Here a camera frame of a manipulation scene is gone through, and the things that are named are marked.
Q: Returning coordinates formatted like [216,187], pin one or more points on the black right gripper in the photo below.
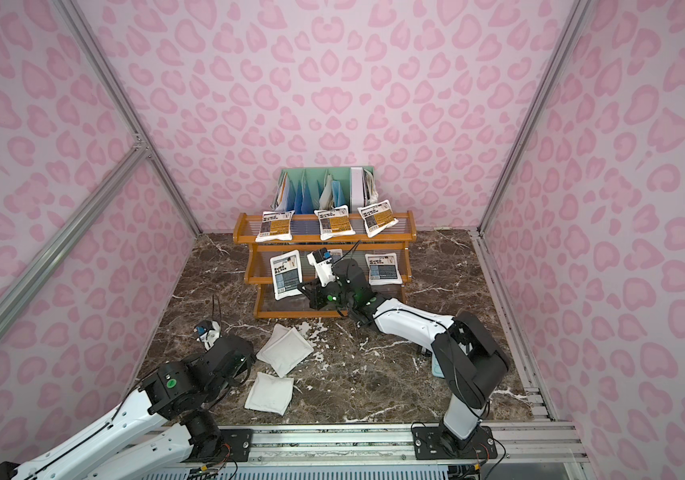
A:
[313,291]

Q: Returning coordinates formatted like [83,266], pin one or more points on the blue coffee bag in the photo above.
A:
[335,254]
[286,270]
[384,269]

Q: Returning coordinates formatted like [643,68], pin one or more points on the yellow coffee bag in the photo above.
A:
[378,217]
[334,223]
[275,226]

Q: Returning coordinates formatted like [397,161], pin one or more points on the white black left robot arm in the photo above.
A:
[165,421]

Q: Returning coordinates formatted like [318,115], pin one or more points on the plain white bag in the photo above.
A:
[270,394]

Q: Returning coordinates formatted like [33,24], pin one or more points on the green file organizer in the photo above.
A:
[306,190]

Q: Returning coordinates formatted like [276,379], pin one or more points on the white binder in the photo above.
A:
[357,188]

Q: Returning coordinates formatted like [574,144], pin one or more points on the light blue calculator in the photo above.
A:
[436,368]

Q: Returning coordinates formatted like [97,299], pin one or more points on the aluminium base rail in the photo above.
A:
[507,450]

